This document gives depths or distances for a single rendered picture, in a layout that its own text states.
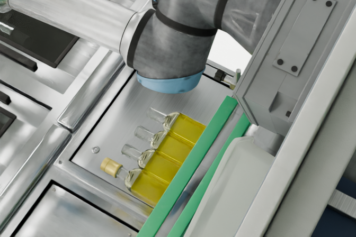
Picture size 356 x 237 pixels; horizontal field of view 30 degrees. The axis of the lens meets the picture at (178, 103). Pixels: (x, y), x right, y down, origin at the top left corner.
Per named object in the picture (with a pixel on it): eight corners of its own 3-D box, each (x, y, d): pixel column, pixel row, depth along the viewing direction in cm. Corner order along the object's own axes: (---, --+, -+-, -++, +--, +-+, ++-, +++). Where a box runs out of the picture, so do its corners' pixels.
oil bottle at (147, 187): (211, 213, 156) (134, 171, 162) (211, 206, 151) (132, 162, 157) (199, 234, 154) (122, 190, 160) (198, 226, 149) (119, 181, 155)
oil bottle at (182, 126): (246, 155, 163) (171, 116, 169) (247, 146, 158) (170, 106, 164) (235, 173, 161) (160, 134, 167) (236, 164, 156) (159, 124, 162)
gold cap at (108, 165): (114, 180, 159) (98, 172, 160) (121, 173, 161) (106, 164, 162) (116, 170, 156) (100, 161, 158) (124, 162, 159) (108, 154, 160)
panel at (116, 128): (318, -16, 202) (220, -58, 211) (319, -22, 200) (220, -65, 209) (163, 231, 167) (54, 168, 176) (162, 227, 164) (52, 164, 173)
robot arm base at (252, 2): (303, -39, 106) (248, -62, 109) (259, 40, 103) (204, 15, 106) (301, 2, 120) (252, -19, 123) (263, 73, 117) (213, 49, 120)
